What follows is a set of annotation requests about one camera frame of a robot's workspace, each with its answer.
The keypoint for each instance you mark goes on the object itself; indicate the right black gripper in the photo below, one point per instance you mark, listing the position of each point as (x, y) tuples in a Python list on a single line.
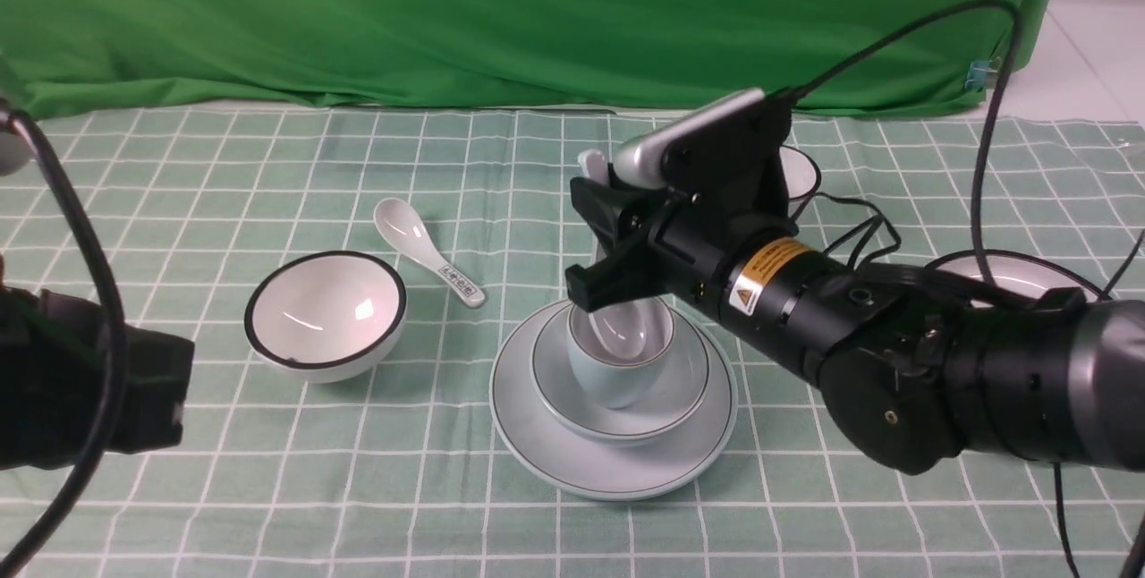
[(727, 195)]

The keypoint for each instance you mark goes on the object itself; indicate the pale blue ceramic cup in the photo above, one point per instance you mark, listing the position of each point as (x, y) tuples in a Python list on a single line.
[(607, 381)]

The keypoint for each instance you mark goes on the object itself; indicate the plain white ceramic spoon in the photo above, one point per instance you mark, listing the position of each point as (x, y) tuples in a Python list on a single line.
[(620, 328)]

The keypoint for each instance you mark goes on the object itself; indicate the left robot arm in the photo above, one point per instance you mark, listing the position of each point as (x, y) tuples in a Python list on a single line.
[(79, 380)]

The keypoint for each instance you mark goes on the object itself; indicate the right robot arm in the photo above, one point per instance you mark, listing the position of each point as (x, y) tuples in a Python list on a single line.
[(909, 370)]

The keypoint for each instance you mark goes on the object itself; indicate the pale blue ceramic bowl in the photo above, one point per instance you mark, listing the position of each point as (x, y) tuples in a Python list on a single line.
[(673, 399)]

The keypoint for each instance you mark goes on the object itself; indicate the black-rimmed white cup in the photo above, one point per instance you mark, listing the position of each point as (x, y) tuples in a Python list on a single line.
[(802, 177)]

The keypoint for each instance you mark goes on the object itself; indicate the white spoon with label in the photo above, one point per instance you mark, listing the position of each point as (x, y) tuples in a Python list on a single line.
[(403, 229)]

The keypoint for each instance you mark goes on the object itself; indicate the large pale blue plate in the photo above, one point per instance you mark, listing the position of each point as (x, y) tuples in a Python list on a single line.
[(601, 470)]

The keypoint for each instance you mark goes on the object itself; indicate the black-rimmed white bowl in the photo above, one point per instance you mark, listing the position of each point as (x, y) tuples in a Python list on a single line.
[(327, 317)]

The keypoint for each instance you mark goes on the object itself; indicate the green checked tablecloth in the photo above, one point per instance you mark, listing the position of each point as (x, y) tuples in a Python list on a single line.
[(399, 472)]

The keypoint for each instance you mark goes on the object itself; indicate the blue backdrop clip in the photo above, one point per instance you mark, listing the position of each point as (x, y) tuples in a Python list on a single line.
[(981, 75)]

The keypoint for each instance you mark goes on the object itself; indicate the black-rimmed cartoon plate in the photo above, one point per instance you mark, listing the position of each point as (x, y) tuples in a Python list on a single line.
[(1026, 275)]

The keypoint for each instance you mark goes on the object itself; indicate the green backdrop cloth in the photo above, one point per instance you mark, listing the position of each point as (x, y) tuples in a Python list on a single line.
[(69, 57)]

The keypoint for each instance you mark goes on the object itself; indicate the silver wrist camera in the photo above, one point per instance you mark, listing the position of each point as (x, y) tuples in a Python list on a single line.
[(641, 161)]

